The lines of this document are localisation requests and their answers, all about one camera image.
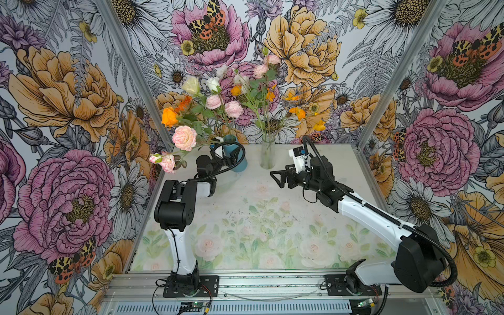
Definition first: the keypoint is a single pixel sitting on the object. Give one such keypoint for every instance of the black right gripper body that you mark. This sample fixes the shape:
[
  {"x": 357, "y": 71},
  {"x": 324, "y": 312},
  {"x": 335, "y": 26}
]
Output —
[{"x": 305, "y": 180}]

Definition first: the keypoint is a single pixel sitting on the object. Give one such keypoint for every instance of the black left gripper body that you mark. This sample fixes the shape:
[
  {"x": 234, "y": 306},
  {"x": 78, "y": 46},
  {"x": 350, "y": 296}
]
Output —
[{"x": 218, "y": 163}]

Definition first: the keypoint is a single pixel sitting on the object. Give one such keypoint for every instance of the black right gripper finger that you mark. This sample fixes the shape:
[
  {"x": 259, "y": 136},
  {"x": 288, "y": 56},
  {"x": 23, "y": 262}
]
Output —
[
  {"x": 282, "y": 174},
  {"x": 289, "y": 183}
]

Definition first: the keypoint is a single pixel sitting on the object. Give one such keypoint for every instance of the tall teal cylinder vase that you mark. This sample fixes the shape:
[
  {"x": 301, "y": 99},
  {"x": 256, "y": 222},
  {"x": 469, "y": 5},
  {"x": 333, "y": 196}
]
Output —
[{"x": 233, "y": 151}]

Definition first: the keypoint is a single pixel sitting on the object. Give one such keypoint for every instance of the clear ribbed glass vase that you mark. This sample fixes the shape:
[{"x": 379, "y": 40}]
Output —
[{"x": 268, "y": 153}]

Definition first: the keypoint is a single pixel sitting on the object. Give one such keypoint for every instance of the large pink peach rose stem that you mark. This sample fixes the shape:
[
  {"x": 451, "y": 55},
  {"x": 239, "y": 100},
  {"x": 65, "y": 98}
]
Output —
[{"x": 185, "y": 140}]

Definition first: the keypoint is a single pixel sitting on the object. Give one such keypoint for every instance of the two pink carnations stem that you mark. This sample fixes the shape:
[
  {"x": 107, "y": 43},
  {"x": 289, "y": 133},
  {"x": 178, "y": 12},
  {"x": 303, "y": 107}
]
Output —
[{"x": 233, "y": 130}]

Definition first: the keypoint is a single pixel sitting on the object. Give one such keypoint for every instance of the orange leafy flower stem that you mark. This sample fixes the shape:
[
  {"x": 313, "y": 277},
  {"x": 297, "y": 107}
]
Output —
[{"x": 189, "y": 104}]

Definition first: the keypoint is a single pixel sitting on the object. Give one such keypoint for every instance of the orange poppy flower stem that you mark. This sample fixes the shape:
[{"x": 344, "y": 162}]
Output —
[{"x": 236, "y": 91}]

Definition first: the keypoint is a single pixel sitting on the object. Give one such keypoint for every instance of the white rosebud stem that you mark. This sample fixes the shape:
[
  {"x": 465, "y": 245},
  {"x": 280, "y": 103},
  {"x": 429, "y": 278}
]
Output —
[{"x": 213, "y": 84}]

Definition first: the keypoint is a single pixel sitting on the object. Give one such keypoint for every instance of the orange rose stem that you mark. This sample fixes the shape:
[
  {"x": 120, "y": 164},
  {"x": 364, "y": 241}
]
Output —
[{"x": 170, "y": 117}]

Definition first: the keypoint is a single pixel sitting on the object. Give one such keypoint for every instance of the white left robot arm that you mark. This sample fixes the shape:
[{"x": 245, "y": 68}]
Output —
[{"x": 175, "y": 211}]

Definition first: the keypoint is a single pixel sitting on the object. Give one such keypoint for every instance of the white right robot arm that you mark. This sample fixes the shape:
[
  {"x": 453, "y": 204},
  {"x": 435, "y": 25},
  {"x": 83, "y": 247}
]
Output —
[{"x": 420, "y": 262}]

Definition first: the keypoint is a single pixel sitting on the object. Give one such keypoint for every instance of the green circuit board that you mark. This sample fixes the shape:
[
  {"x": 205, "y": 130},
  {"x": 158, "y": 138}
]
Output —
[{"x": 194, "y": 306}]

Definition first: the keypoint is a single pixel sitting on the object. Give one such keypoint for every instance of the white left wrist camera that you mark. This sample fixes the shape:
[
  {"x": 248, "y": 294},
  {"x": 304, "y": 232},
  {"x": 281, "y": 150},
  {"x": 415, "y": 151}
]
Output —
[{"x": 218, "y": 150}]

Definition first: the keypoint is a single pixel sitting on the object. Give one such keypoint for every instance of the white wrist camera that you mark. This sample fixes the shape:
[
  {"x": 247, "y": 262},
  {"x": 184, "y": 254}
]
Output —
[
  {"x": 300, "y": 158},
  {"x": 218, "y": 150}
]

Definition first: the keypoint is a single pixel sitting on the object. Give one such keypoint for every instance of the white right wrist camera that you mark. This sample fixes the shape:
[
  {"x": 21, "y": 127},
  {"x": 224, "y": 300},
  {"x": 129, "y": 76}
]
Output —
[{"x": 300, "y": 158}]

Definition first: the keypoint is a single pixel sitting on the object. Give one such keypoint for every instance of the aluminium left corner post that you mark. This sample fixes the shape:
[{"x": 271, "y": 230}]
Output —
[{"x": 127, "y": 53}]

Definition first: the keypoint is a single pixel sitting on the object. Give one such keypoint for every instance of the aluminium corner post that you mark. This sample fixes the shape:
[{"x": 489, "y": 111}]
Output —
[
  {"x": 423, "y": 32},
  {"x": 127, "y": 53}
]

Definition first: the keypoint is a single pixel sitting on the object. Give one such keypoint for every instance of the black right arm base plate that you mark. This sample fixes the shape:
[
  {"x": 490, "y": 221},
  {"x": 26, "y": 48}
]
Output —
[{"x": 339, "y": 285}]

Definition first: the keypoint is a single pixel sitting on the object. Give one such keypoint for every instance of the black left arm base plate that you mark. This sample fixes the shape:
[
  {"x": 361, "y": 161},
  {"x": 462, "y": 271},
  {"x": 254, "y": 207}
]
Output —
[{"x": 178, "y": 286}]

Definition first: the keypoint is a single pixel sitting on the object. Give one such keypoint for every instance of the aluminium front frame rail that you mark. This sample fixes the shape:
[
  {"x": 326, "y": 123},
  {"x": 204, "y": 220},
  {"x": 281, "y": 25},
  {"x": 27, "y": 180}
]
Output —
[{"x": 265, "y": 292}]

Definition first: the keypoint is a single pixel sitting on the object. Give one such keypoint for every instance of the aluminium right corner post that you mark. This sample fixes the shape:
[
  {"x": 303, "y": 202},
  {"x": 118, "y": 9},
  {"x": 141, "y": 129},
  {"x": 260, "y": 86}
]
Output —
[{"x": 423, "y": 32}]

